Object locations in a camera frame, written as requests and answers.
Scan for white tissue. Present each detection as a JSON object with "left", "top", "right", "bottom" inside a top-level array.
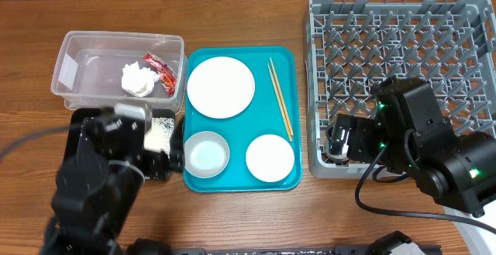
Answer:
[{"left": 121, "top": 62, "right": 160, "bottom": 98}]

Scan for teal serving tray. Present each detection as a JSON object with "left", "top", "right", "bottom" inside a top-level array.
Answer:
[{"left": 183, "top": 46, "right": 303, "bottom": 193}]

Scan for clear plastic waste bin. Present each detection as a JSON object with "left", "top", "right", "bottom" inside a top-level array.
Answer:
[{"left": 50, "top": 31, "right": 187, "bottom": 114}]

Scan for grey dishwasher rack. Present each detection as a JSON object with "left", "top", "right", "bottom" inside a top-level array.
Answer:
[{"left": 303, "top": 0, "right": 495, "bottom": 179}]

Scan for pink bowl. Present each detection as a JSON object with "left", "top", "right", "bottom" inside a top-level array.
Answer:
[{"left": 246, "top": 134, "right": 295, "bottom": 183}]

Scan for white rice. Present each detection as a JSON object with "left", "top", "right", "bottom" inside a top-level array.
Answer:
[{"left": 144, "top": 117, "right": 175, "bottom": 154}]

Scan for grey bowl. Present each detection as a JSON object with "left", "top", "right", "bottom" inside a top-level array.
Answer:
[{"left": 184, "top": 131, "right": 230, "bottom": 178}]

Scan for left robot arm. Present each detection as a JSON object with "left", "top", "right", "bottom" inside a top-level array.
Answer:
[{"left": 41, "top": 115, "right": 184, "bottom": 254}]

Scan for black plastic tray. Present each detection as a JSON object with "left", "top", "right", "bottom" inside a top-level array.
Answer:
[{"left": 64, "top": 107, "right": 184, "bottom": 181}]

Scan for red snack wrapper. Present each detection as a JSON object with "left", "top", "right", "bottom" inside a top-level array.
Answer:
[{"left": 144, "top": 53, "right": 177, "bottom": 97}]

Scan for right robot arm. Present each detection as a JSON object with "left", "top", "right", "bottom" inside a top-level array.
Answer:
[{"left": 326, "top": 77, "right": 495, "bottom": 254}]

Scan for white cup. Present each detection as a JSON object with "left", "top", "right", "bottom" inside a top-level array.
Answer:
[{"left": 326, "top": 150, "right": 348, "bottom": 164}]

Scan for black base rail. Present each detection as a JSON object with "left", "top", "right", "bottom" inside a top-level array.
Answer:
[{"left": 127, "top": 231, "right": 443, "bottom": 255}]

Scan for large white plate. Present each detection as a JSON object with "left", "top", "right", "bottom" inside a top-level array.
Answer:
[{"left": 187, "top": 57, "right": 256, "bottom": 119}]

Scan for wooden chopstick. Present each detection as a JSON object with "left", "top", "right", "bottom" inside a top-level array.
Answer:
[
  {"left": 270, "top": 58, "right": 294, "bottom": 139},
  {"left": 267, "top": 63, "right": 292, "bottom": 142}
]

